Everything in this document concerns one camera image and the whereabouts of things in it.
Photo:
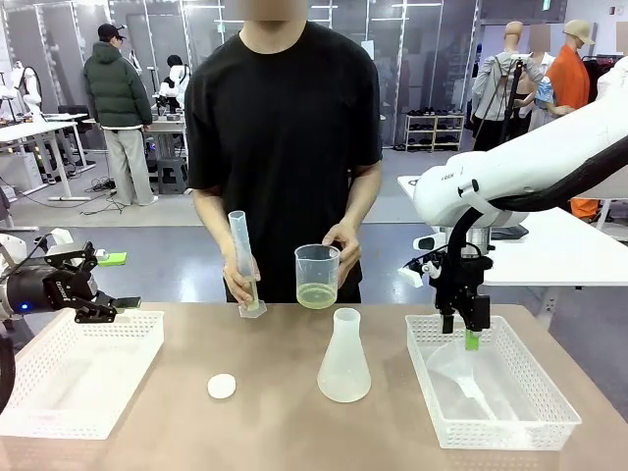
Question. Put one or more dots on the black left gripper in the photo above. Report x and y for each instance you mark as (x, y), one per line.
(54, 289)

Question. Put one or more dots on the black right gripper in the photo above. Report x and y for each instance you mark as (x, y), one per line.
(458, 279)

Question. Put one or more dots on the clear plastic funnel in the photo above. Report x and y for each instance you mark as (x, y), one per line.
(449, 360)

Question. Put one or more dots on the translucent plastic Erlenmeyer flask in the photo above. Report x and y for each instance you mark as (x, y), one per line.
(343, 363)

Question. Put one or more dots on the clear plastic graduated cylinder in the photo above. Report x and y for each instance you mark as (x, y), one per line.
(240, 235)

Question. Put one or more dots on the clear plastic measuring beaker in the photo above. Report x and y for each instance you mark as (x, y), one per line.
(316, 275)

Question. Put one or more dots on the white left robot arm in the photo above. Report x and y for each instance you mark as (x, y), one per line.
(7, 252)

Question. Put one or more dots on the person's left forearm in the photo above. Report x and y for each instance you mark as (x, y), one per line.
(360, 206)

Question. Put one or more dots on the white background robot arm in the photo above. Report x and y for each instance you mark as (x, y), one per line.
(29, 83)

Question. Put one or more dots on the person's right forearm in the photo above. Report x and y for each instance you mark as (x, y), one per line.
(218, 240)

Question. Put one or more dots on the person's right hand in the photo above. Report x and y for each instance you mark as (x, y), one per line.
(235, 289)

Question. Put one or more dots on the person's left hand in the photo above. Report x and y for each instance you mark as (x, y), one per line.
(350, 250)

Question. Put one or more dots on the black plastic tray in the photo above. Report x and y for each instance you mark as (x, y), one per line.
(510, 234)

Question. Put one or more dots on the white rounded table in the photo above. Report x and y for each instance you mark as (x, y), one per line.
(539, 260)

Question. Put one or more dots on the white perforated plastic basket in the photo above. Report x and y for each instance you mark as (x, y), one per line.
(73, 373)
(535, 392)

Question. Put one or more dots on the grey step stool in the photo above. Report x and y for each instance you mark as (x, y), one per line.
(172, 172)

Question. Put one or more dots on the white round flask cap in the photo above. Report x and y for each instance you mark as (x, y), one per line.
(222, 386)

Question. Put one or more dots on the grey background work table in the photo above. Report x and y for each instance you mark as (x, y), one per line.
(169, 126)

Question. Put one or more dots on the white office desk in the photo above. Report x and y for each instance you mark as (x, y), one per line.
(29, 130)

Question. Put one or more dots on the black office chair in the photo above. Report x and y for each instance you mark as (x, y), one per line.
(73, 110)

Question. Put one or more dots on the wooden shoe rack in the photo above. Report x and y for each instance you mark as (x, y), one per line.
(434, 132)

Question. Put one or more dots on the man in green puffer jacket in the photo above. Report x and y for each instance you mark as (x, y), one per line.
(115, 88)

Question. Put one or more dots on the white humanoid robot black head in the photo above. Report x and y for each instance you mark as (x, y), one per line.
(176, 81)

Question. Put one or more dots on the person torso black T-shirt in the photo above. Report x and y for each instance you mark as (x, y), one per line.
(284, 122)

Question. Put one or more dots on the mannequin in grey shirt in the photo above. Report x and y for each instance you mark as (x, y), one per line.
(493, 83)

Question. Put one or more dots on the mannequin in orange overalls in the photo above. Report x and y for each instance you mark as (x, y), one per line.
(569, 78)

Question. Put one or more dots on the clothes rack dark garments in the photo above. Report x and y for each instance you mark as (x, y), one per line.
(596, 73)

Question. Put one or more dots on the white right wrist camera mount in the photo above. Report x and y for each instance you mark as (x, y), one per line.
(411, 276)

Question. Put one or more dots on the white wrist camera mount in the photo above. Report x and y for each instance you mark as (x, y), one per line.
(411, 276)
(61, 236)

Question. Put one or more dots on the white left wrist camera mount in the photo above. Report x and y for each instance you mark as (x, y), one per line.
(61, 236)

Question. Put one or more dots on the black camera tripod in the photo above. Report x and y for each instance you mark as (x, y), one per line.
(512, 98)

